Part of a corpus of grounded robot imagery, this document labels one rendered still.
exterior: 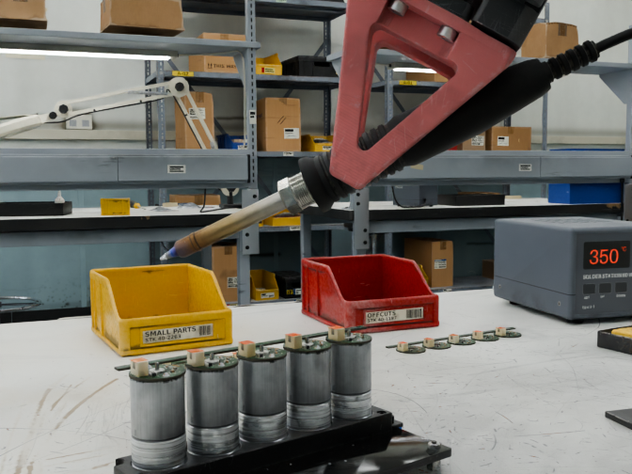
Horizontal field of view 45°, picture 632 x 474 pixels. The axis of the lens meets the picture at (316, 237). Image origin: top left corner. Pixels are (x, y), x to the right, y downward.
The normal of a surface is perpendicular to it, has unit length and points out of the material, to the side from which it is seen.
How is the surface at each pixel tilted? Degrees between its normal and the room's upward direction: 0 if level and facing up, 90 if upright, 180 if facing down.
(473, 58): 108
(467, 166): 90
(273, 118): 86
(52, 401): 0
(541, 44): 90
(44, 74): 90
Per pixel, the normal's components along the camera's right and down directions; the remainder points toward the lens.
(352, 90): -0.28, 0.36
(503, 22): -0.13, 0.09
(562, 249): -0.96, 0.03
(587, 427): 0.00, -1.00
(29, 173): 0.36, 0.08
